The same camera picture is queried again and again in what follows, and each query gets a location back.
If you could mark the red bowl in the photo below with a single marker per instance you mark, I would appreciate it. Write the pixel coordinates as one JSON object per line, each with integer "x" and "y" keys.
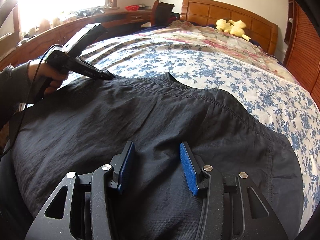
{"x": 131, "y": 8}

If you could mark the blue floral bed sheet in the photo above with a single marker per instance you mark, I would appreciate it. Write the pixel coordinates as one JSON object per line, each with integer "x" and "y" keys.
{"x": 212, "y": 75}

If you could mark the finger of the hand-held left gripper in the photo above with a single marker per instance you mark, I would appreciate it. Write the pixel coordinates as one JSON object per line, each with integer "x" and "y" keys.
{"x": 95, "y": 71}

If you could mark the wooden desk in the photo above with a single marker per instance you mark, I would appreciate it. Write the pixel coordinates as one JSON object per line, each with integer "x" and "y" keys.
{"x": 75, "y": 30}

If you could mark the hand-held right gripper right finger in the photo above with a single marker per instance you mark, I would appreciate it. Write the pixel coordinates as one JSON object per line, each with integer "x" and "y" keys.
{"x": 190, "y": 170}

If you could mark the person's left hand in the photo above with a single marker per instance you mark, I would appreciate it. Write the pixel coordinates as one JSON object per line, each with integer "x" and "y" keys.
{"x": 57, "y": 80}

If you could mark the wooden chair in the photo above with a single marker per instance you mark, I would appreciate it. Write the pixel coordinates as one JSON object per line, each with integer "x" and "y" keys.
{"x": 163, "y": 11}

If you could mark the dark desk clutter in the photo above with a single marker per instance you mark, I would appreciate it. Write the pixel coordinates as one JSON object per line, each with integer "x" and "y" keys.
{"x": 90, "y": 12}

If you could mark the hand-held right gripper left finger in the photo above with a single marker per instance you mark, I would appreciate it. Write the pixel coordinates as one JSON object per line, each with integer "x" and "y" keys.
{"x": 126, "y": 170}

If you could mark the wooden bed headboard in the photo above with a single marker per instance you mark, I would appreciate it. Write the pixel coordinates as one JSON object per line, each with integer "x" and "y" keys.
{"x": 215, "y": 11}

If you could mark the wooden louvred wardrobe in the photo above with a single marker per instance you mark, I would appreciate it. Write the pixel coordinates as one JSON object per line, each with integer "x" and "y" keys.
{"x": 305, "y": 50}

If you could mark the pink floral quilt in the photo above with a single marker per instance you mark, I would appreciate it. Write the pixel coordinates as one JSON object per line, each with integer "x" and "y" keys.
{"x": 220, "y": 42}

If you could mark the black jacket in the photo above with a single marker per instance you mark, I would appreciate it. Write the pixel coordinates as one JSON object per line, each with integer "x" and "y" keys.
{"x": 125, "y": 115}

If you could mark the yellow plush toy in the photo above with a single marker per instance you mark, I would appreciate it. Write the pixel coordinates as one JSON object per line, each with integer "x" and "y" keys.
{"x": 233, "y": 28}

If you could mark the person's left forearm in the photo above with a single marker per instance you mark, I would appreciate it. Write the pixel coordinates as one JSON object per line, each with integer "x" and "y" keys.
{"x": 12, "y": 87}

